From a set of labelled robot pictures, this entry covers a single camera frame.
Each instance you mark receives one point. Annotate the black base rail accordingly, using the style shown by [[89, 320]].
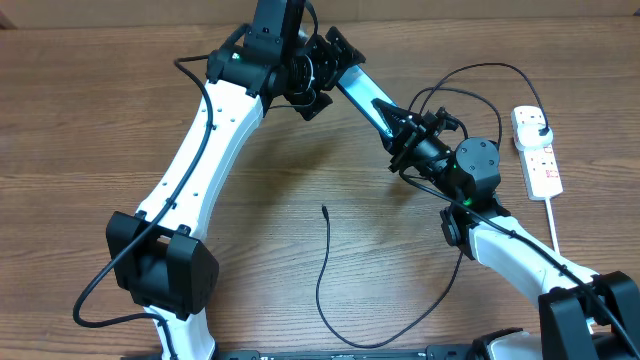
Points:
[[431, 352]]

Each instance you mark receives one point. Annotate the blue screen smartphone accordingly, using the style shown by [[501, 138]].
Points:
[[362, 90]]

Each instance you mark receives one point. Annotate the white power strip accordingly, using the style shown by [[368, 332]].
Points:
[[540, 168]]

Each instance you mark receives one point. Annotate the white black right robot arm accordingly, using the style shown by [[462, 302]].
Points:
[[582, 314]]

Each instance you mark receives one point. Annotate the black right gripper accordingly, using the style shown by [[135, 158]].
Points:
[[399, 128]]

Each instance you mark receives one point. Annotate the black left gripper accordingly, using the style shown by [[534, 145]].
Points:
[[332, 66]]

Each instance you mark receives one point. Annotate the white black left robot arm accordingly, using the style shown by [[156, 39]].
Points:
[[159, 254]]

